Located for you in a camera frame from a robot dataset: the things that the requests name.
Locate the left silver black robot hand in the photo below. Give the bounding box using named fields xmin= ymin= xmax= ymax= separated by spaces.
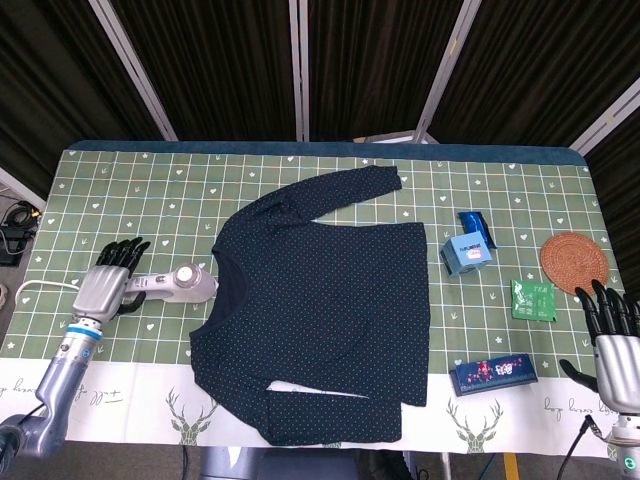
xmin=72 ymin=236 xmax=152 ymax=329

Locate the white cable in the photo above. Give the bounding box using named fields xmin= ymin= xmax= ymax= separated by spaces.
xmin=14 ymin=280 xmax=82 ymax=307

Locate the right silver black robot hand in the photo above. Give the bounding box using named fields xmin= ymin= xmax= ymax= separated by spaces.
xmin=558 ymin=278 xmax=640 ymax=416

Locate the dark blue printed box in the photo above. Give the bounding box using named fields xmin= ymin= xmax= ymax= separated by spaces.
xmin=448 ymin=353 xmax=539 ymax=398

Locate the white partition post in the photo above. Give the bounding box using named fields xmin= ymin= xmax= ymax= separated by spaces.
xmin=88 ymin=0 xmax=179 ymax=142
xmin=414 ymin=0 xmax=482 ymax=133
xmin=569 ymin=89 xmax=640 ymax=155
xmin=288 ymin=0 xmax=311 ymax=143

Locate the round woven rattan coaster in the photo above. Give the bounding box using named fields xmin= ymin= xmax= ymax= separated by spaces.
xmin=539 ymin=231 xmax=611 ymax=296

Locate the blue foil packet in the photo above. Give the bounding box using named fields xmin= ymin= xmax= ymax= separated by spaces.
xmin=457 ymin=211 xmax=499 ymax=250

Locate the light blue cardboard box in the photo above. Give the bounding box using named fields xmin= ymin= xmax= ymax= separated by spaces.
xmin=439 ymin=234 xmax=494 ymax=279

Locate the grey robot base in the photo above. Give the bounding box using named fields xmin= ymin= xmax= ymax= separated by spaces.
xmin=199 ymin=446 xmax=362 ymax=480

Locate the black equipment on floor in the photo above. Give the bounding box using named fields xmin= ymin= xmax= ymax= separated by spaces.
xmin=0 ymin=199 xmax=42 ymax=267

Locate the white handheld steamer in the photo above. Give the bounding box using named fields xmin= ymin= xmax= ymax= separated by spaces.
xmin=122 ymin=262 xmax=220 ymax=305

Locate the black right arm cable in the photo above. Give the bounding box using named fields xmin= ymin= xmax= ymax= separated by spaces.
xmin=564 ymin=414 xmax=604 ymax=480

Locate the green grid cutting mat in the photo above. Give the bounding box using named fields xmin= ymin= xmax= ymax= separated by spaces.
xmin=0 ymin=140 xmax=640 ymax=459

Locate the green tea sachet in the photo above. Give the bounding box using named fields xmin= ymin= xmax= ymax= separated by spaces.
xmin=510 ymin=279 xmax=557 ymax=323

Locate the navy dotted long-sleeve shirt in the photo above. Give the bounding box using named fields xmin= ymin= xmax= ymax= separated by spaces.
xmin=188 ymin=165 xmax=432 ymax=448

